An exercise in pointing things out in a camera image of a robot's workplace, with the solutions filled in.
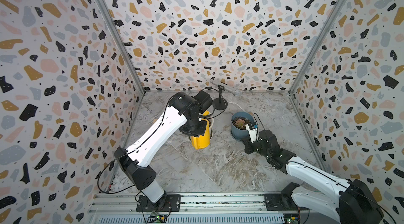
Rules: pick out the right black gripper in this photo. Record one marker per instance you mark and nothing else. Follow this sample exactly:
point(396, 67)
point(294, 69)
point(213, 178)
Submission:
point(248, 144)

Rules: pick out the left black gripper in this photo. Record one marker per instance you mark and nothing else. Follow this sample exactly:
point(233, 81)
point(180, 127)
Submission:
point(187, 131)

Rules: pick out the yellow plastic watering can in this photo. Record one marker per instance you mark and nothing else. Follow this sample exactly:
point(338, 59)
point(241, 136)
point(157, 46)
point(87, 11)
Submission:
point(202, 141)

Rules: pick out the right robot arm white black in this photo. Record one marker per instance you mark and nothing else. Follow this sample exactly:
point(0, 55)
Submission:
point(345, 201)

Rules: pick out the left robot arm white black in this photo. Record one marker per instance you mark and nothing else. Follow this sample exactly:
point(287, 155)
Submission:
point(183, 113)

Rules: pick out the pink succulent in blue pot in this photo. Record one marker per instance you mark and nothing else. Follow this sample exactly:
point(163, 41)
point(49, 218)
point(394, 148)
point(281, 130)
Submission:
point(241, 123)

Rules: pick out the blue saucer under blue pot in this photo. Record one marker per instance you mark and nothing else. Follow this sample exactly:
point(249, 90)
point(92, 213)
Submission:
point(237, 138)

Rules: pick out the blue plant pot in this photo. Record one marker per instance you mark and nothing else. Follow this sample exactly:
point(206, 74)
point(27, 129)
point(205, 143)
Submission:
point(237, 131)

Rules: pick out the microphone on black stand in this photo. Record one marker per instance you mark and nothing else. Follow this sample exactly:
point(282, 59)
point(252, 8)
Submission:
point(221, 103)

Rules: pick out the right green circuit board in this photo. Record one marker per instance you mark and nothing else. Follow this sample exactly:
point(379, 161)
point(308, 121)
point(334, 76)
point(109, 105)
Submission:
point(290, 218)

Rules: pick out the green circuit board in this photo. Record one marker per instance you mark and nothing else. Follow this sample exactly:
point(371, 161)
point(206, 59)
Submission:
point(290, 218)
point(156, 219)

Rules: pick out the left green circuit board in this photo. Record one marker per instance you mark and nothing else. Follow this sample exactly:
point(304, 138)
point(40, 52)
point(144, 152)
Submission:
point(156, 219)

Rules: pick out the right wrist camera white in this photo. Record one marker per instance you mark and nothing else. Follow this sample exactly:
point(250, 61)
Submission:
point(252, 129)

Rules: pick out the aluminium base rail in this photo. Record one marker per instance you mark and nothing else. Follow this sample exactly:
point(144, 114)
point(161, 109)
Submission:
point(204, 208)

